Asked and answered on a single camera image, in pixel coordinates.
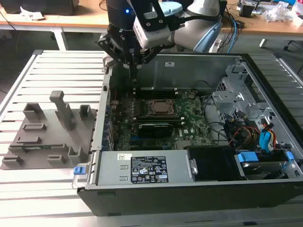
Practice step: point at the silver metal drive cage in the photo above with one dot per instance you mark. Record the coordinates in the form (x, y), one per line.
(227, 97)

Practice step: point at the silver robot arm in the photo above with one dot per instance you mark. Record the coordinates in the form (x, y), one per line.
(187, 35)

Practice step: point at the green motherboard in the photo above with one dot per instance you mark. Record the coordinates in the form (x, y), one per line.
(194, 113)

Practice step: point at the blue disk carrier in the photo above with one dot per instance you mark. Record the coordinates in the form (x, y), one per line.
(246, 157)

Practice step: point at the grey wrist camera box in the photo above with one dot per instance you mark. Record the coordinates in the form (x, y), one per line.
(151, 33)

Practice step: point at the white power strip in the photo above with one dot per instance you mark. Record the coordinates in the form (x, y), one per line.
(216, 46)

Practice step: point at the blue case latch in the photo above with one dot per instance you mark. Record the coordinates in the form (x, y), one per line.
(79, 171)

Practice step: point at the wooden desk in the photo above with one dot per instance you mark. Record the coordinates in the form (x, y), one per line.
(82, 20)

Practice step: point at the black PC case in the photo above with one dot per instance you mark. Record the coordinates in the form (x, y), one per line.
(165, 201)

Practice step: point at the metal CPU socket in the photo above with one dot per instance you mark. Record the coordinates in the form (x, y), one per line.
(162, 107)

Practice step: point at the silver hard disk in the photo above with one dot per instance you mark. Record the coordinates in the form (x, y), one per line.
(260, 167)

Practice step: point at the white paper scrap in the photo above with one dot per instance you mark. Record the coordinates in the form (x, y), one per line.
(30, 13)

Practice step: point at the grey power supply unit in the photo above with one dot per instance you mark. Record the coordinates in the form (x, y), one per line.
(111, 165)

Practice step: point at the small black box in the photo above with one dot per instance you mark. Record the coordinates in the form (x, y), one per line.
(246, 10)

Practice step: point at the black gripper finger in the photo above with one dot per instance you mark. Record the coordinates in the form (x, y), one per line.
(152, 55)
(106, 43)

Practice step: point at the white red package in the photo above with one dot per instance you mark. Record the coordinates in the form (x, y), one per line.
(298, 11)

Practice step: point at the round coin battery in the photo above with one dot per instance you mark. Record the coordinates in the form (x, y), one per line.
(191, 95)

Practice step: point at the grey parts rack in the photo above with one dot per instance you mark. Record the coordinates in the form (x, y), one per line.
(47, 134)

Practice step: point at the black plastic shroud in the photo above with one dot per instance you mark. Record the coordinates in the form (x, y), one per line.
(213, 163)

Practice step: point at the dark monitor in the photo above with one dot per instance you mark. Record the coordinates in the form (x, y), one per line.
(47, 7)

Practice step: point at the clear plastic bag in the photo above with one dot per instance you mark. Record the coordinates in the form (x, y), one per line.
(277, 13)

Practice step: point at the black graphics card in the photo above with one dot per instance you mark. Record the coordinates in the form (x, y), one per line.
(154, 130)

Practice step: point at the black camera mounting bracket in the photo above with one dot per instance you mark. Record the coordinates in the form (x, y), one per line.
(151, 7)

